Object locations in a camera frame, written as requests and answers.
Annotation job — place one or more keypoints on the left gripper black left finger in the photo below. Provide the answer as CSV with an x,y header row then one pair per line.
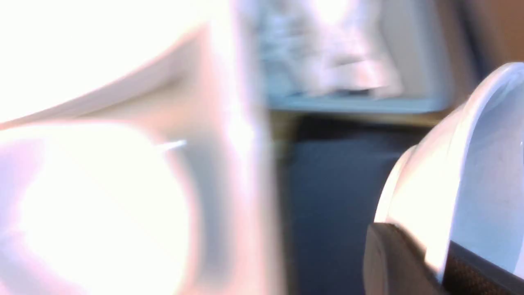
x,y
393,264

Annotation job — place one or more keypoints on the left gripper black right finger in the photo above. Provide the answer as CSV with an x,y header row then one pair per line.
x,y
467,273

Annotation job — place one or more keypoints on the white small bowl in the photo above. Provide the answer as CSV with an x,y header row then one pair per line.
x,y
464,181

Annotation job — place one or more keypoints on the black serving tray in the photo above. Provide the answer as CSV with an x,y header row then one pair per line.
x,y
333,175

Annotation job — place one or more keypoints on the large white plastic tub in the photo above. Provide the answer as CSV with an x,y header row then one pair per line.
x,y
214,120

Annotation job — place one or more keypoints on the teal plastic bin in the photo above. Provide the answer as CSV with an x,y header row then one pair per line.
x,y
412,34

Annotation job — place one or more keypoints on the pile of white spoons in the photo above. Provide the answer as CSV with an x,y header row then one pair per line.
x,y
321,47

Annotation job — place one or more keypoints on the brown plastic bin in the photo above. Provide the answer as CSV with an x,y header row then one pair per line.
x,y
494,32

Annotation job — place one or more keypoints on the stack of white square plates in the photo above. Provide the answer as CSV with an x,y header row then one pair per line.
x,y
63,58

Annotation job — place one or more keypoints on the stack of white small bowls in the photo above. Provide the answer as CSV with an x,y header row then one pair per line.
x,y
94,209

